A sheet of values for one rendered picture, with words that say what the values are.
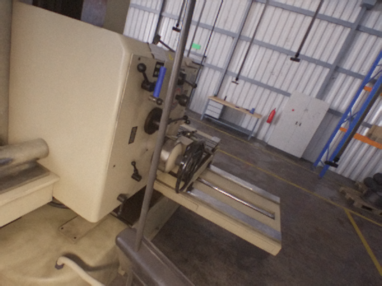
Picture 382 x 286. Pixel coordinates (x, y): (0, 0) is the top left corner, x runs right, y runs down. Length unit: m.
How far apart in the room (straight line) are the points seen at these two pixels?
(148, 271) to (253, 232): 1.51
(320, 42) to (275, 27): 1.55
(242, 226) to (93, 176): 1.51
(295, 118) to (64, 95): 7.54
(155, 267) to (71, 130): 0.65
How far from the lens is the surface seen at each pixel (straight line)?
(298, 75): 8.62
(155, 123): 1.06
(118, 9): 1.74
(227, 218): 2.14
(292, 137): 8.16
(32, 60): 1.18
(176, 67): 0.53
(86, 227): 1.76
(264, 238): 2.19
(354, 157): 9.34
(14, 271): 1.61
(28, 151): 1.14
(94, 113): 0.92
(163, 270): 0.78
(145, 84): 0.90
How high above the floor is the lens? 1.91
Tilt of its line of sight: 21 degrees down
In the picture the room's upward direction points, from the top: 20 degrees clockwise
